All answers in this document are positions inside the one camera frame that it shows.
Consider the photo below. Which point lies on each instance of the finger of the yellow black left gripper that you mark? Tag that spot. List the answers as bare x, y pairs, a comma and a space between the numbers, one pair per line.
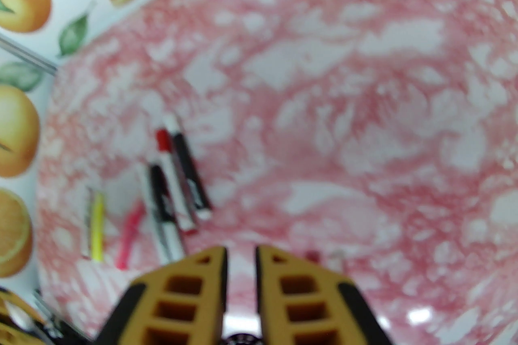
12, 299
16, 333

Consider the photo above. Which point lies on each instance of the thin white pen red tip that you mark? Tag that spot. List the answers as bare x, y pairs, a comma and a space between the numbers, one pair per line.
88, 222

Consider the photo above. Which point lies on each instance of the red pen cap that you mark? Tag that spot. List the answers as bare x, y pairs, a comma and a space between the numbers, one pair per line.
311, 255

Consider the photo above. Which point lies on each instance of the pink highlighter pen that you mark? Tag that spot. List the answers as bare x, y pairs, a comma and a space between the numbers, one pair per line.
128, 238

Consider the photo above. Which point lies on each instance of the white pen cap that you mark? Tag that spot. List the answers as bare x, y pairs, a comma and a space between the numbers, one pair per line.
336, 258

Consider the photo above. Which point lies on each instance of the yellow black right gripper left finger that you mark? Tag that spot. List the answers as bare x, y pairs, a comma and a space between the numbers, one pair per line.
210, 295

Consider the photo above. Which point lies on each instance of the black marker white ends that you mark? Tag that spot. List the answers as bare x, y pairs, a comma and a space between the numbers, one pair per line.
186, 165

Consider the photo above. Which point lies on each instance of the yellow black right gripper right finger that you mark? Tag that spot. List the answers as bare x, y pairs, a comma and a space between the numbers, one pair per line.
269, 295

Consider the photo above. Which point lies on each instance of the white black whiteboard marker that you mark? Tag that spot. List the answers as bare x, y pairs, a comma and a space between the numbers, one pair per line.
160, 189

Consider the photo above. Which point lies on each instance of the yellow highlighter pen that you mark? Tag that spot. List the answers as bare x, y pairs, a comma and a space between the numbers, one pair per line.
97, 230

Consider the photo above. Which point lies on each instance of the white red whiteboard marker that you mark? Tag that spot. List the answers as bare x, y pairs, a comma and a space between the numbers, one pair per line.
174, 181

